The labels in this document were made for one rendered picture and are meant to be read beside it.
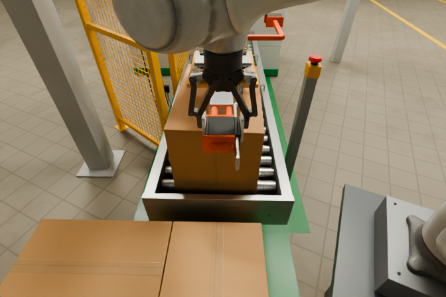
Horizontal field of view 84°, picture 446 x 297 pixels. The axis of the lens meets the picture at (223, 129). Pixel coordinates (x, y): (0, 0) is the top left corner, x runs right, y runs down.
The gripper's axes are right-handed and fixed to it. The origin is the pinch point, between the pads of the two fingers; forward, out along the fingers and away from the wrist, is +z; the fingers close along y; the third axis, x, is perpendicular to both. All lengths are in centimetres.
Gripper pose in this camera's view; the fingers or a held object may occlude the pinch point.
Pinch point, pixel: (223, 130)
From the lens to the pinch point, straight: 59.4
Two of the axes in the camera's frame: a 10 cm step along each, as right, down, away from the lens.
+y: -10.0, -0.1, 0.1
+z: 0.0, 7.7, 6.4
